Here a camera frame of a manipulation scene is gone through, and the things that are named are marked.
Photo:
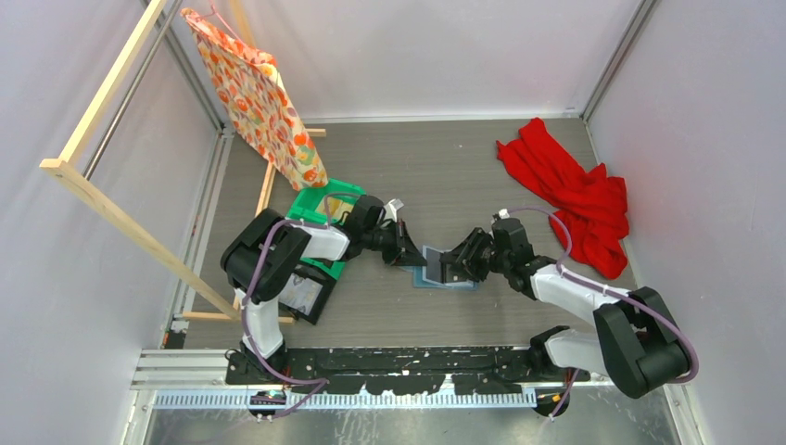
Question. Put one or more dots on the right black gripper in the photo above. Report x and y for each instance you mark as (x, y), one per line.
(464, 260)

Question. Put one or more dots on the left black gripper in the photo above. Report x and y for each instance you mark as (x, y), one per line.
(402, 245)

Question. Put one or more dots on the dark grey credit card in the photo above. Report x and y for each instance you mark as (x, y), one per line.
(432, 272)

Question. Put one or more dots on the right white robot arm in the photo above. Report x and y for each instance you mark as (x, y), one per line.
(635, 343)

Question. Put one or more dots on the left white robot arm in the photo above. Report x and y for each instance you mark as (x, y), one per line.
(260, 262)

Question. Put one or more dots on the green plastic bin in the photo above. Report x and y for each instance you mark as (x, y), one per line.
(309, 205)

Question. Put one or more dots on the black tray with paper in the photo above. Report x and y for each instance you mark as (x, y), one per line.
(306, 292)

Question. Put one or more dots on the red cloth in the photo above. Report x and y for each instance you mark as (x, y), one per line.
(591, 206)

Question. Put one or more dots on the floral orange fabric bag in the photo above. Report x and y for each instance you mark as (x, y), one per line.
(251, 89)

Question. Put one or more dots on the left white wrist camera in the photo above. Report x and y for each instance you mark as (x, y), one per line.
(391, 210)

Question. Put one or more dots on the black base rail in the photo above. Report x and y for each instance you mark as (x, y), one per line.
(400, 371)

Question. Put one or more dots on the wooden frame rack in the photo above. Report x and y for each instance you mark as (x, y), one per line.
(63, 167)

